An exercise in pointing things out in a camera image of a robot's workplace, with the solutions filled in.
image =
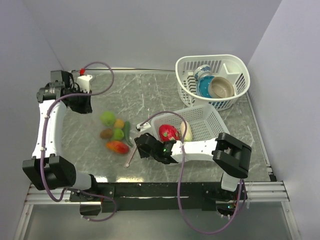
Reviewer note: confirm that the teal plate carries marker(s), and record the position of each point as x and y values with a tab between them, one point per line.
202	86

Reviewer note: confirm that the rectangular white perforated basket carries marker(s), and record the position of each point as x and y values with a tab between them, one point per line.
206	124

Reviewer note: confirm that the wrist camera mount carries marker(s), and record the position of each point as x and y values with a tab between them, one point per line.
143	127
84	81

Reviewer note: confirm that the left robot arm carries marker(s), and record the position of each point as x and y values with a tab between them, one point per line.
47	156

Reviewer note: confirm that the fake brown kiwi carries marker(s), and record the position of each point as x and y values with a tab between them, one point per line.
106	134

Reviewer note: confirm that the fake green apple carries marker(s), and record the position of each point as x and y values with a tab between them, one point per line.
118	134
108	118

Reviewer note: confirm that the clear zip top bag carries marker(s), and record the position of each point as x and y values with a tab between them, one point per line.
132	150

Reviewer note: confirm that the fake green chili pepper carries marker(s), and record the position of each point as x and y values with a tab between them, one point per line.
126	131

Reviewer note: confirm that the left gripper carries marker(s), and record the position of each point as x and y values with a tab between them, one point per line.
86	108

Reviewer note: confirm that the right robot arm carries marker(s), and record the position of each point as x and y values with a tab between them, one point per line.
229	153

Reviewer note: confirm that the beige bowl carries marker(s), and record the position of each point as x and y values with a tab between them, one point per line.
220	88

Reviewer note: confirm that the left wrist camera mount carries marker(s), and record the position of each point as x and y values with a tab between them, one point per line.
84	81

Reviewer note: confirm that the fake orange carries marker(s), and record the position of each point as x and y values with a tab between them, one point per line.
119	124

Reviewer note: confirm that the aluminium frame rail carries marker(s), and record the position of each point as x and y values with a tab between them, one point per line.
255	191

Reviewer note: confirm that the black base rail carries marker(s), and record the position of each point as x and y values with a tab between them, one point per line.
95	203

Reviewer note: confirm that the blue white patterned bowl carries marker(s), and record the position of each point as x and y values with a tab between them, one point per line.
202	71

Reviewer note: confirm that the fake white radish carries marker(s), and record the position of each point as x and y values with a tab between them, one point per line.
186	130

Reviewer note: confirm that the fake carrot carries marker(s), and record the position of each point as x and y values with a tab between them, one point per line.
117	147

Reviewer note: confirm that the round white dish basket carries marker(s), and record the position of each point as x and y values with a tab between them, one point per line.
224	65

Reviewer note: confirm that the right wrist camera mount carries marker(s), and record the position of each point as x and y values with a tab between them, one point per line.
143	127

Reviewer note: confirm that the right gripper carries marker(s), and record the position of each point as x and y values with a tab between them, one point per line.
142	153

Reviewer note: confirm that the fake red dragon fruit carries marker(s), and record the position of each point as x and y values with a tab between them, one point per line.
168	133

